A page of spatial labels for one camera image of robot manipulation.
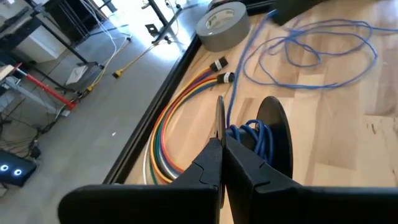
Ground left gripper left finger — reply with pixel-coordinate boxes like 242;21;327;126
58;136;224;224

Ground black box with lights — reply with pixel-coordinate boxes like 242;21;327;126
0;148;38;188

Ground white cabinet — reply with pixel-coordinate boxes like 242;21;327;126
14;24;60;63

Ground red bar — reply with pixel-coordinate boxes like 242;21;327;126
15;63;77;110

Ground black floor stand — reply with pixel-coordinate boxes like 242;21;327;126
144;0;200;44

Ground white sheet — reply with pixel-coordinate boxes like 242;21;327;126
65;64;90;85

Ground multicoloured wire harness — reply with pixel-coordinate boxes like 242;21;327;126
155;71;236;183
142;56;229;185

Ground grey duct tape roll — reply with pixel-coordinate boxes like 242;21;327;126
195;1;251;53

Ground thin blue cord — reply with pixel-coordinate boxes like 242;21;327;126
225;9;398;166

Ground white cable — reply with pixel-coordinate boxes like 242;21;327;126
79;0;121;68

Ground black desk frame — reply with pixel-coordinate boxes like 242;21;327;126
0;0;105;94

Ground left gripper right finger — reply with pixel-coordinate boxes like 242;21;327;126
225;136;398;224

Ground black cord spool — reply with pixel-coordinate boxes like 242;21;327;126
213;95;294;180

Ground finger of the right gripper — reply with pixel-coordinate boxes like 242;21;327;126
272;0;327;26

